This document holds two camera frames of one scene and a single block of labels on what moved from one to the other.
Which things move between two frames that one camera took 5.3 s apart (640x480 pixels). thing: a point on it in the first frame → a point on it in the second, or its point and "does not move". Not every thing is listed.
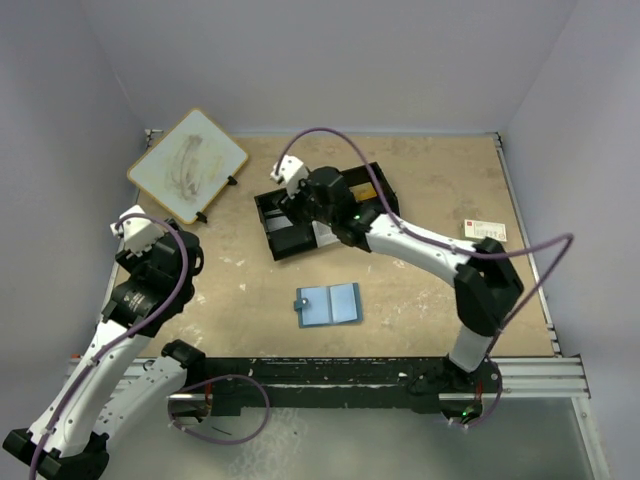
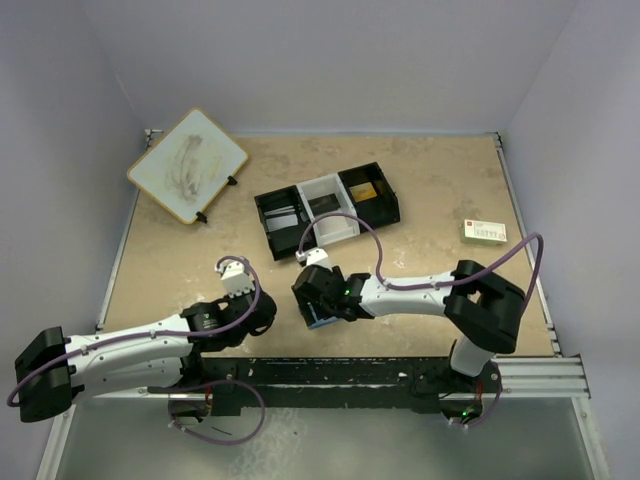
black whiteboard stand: x=200 y=216 does not move
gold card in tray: x=363 y=191 does not move
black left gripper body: x=138 y=263 → x=261 y=313
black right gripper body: x=295 y=204 → x=310 y=304
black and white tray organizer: x=287 y=235 does not move
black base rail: x=412 y=383 does not move
